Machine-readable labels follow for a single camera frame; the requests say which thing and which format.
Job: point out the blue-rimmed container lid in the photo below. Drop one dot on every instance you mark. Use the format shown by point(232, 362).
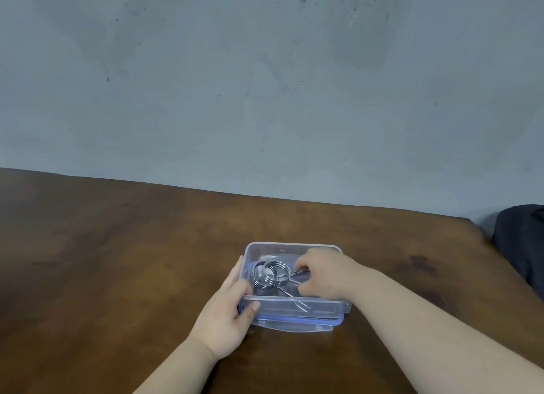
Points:
point(293, 324)

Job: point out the person's right forearm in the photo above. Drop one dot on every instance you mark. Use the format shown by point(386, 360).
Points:
point(446, 342)

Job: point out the person's left forearm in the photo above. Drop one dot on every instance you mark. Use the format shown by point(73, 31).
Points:
point(180, 368)

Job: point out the person's right fingers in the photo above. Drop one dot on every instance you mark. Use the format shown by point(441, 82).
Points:
point(302, 270)

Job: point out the clear plastic container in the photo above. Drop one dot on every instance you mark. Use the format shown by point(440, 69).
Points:
point(293, 298)

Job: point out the dark fabric object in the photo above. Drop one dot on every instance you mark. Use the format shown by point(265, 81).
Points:
point(520, 247)

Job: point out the metal spring clip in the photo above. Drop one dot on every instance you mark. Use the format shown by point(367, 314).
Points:
point(272, 275)

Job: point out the person's left thumb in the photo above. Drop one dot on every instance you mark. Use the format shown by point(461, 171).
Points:
point(248, 308)

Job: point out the person's left hand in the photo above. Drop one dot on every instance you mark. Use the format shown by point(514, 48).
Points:
point(222, 317)

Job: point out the person's right hand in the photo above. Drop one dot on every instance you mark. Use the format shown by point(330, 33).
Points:
point(329, 277)

